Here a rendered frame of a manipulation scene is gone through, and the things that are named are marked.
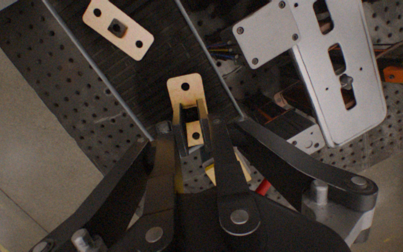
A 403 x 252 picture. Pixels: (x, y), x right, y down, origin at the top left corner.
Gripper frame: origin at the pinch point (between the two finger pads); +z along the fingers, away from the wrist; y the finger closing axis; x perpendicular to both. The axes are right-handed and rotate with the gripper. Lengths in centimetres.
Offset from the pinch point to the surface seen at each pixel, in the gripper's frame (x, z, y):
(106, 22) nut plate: 11.9, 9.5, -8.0
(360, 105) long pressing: -14, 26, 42
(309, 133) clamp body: -15.0, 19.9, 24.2
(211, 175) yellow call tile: -13.3, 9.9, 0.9
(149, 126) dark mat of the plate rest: -2.7, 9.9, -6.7
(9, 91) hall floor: 6, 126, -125
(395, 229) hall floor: -229, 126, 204
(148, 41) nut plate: 8.7, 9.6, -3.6
